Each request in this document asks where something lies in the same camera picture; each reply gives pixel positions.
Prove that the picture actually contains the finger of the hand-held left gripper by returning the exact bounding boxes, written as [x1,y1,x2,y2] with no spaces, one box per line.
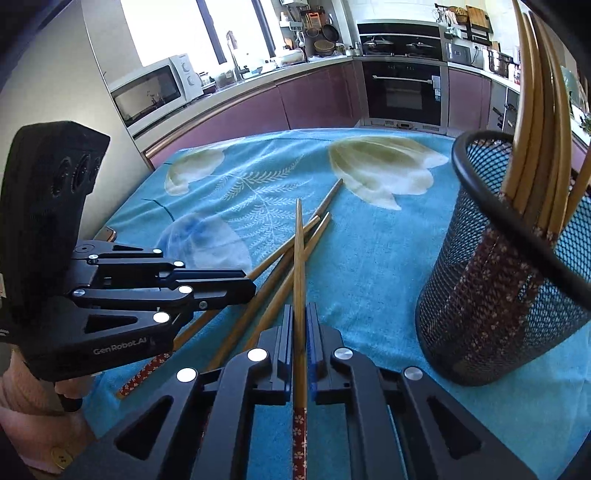
[68,281,258,324]
[71,242,256,285]

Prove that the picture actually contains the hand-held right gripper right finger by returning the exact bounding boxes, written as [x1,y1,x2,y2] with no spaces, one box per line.
[306,302,539,480]

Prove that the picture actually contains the white microwave oven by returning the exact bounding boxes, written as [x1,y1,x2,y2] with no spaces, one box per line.
[109,53,205,129]

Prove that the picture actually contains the wooden cutting boards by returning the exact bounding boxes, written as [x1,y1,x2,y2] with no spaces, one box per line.
[465,4,490,28]

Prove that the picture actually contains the short pink base cabinets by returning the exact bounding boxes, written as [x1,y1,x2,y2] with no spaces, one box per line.
[447,67,522,139]

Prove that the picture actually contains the black integrated stove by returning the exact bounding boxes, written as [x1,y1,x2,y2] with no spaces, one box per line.
[357,21,445,58]

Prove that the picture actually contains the person's left forearm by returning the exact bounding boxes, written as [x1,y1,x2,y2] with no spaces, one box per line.
[0,357,100,474]

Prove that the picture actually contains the black wall rack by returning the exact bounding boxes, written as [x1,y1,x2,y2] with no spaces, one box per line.
[436,4,492,44]

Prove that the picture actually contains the steel steamer pot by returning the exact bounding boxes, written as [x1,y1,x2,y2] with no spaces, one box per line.
[487,48,514,77]

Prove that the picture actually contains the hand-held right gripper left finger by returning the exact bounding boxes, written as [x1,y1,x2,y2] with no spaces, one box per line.
[60,304,295,480]

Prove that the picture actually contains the long pink base cabinets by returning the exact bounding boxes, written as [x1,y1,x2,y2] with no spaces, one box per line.
[143,62,363,169]

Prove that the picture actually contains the bunch of wooden chopsticks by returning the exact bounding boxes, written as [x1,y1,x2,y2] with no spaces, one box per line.
[462,0,591,342]

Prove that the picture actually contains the kitchen window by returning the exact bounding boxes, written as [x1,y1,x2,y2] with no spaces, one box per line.
[119,0,273,65]

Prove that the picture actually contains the silver toaster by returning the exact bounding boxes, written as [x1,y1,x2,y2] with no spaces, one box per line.
[445,42,472,64]

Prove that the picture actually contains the steel kitchen faucet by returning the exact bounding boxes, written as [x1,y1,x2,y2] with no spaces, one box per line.
[225,30,243,81]

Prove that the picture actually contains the wooden chopstick patterned red end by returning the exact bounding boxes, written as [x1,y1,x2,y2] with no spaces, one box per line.
[115,215,321,400]
[292,198,309,480]
[242,211,332,349]
[203,179,345,372]

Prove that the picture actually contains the blue floral tablecloth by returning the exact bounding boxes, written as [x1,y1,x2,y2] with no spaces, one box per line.
[83,128,591,480]

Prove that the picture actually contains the black mesh utensil holder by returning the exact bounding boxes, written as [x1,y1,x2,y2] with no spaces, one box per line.
[414,130,591,387]

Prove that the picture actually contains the black built-in oven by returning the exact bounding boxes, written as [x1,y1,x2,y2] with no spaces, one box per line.
[360,59,448,127]

